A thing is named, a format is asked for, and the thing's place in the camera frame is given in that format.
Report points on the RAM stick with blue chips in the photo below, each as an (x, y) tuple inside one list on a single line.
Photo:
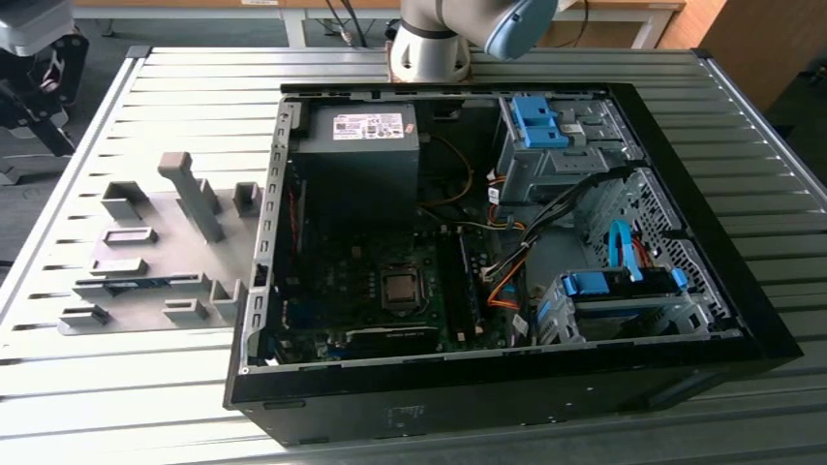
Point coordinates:
[(130, 282)]

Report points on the grey parts rack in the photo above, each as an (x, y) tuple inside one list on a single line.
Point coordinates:
[(162, 227)]

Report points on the grey power supply unit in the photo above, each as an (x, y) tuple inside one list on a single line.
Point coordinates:
[(362, 145)]

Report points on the green motherboard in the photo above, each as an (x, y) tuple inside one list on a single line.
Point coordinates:
[(337, 271)]

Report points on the silver CPU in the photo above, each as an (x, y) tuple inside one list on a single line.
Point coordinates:
[(399, 288)]

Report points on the black CPU socket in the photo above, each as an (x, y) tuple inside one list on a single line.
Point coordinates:
[(402, 308)]

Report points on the black graphics card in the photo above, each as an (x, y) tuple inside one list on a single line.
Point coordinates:
[(391, 339)]

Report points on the silver drive cage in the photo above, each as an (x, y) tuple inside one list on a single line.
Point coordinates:
[(569, 164)]

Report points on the blue disk carrier with disk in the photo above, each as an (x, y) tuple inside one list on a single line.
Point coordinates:
[(589, 283)]

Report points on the black open PC case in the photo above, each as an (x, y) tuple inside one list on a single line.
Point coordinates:
[(517, 402)]

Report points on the silver perforated disk bay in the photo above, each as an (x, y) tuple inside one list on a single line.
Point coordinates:
[(646, 315)]

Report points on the brown wooden cabinet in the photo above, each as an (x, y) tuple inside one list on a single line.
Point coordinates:
[(762, 43)]

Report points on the silver white wrist camera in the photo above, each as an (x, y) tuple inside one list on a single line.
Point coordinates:
[(32, 29)]

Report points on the white frame wooden desk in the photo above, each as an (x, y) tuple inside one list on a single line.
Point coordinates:
[(294, 29)]

